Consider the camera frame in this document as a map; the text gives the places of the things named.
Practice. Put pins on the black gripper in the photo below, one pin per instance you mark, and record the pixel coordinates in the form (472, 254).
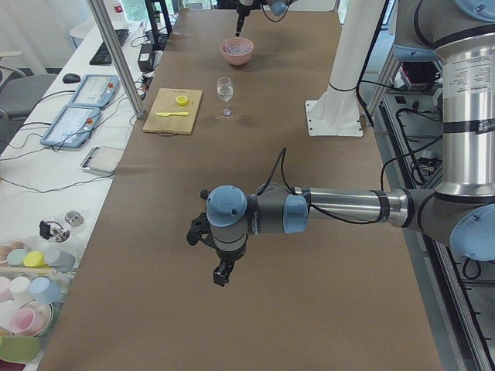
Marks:
(240, 21)
(229, 256)

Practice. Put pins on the steel cocktail jigger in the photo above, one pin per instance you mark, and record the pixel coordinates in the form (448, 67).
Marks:
(204, 194)

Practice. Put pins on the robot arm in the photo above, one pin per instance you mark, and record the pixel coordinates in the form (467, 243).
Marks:
(459, 212)
(274, 11)

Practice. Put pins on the pink bowl of ice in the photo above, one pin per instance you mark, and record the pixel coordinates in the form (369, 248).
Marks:
(237, 51)

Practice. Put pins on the clear wine glass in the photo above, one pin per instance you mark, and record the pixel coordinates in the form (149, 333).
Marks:
(225, 91)

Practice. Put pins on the yellow lemon slice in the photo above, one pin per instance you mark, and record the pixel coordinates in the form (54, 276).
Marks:
(182, 100)

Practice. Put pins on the black power adapter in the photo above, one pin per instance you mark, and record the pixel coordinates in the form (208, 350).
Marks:
(146, 58)

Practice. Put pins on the bamboo cutting board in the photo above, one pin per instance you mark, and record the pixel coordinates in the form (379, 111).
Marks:
(165, 102)

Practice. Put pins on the yellow plastic knife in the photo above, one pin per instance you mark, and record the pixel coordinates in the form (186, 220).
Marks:
(171, 114)

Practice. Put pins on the far blue teach pendant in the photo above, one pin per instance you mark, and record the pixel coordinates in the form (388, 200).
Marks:
(96, 90)

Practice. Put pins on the blue teach pendant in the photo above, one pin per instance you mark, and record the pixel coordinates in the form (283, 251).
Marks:
(96, 90)
(72, 127)

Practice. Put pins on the silver kitchen scale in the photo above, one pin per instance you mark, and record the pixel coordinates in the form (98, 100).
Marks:
(102, 160)

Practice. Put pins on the black computer mouse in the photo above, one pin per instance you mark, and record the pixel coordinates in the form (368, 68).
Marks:
(71, 78)

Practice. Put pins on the near blue teach pendant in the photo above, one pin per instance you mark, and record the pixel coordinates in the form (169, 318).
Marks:
(72, 127)

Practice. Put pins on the white camera mast base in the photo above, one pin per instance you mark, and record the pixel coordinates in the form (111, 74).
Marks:
(336, 112)

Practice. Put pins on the aluminium frame post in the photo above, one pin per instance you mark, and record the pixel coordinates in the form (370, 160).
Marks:
(110, 39)

